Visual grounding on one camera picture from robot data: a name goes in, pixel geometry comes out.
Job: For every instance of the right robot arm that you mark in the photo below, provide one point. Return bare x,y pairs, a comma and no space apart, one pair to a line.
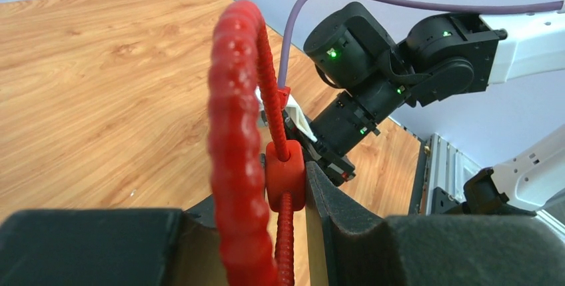
442,56

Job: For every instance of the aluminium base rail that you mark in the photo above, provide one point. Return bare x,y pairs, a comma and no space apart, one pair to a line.
525,185

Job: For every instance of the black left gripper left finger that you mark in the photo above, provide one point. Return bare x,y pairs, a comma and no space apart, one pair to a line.
133,246

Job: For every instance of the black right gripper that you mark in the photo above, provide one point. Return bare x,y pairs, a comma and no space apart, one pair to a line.
337,168

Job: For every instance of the red cable lock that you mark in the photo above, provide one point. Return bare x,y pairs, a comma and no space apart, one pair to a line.
259,177

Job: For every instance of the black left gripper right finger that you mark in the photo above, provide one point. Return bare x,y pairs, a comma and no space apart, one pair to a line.
350,245

